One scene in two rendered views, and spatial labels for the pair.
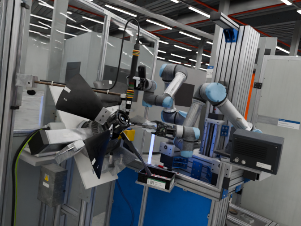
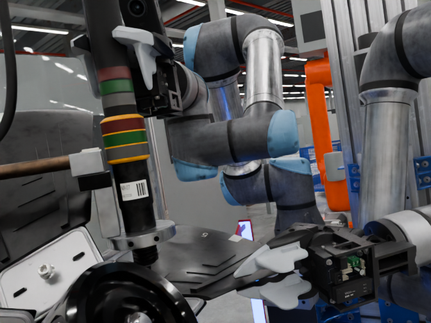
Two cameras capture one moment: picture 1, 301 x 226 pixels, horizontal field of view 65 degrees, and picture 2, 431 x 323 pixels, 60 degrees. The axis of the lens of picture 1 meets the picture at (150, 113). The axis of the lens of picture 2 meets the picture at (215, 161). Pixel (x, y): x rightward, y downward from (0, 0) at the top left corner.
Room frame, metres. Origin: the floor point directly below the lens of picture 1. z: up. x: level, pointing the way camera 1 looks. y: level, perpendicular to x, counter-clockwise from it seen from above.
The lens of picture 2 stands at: (1.07, 0.13, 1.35)
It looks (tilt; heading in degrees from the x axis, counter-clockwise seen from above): 3 degrees down; 348
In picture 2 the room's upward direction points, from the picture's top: 9 degrees counter-clockwise
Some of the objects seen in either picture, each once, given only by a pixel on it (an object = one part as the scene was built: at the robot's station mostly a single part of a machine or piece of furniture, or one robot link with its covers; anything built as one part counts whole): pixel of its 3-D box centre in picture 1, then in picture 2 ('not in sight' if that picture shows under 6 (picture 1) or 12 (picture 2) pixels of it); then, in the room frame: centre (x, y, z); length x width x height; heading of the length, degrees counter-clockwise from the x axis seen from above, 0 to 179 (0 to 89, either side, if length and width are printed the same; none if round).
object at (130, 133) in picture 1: (123, 134); not in sight; (1.92, 0.19, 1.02); 0.16 x 0.10 x 0.11; 57
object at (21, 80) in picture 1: (26, 80); not in sight; (1.43, 0.77, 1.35); 0.10 x 0.07 x 0.09; 92
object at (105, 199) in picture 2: (127, 102); (124, 195); (1.46, 0.15, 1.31); 0.09 x 0.07 x 0.10; 92
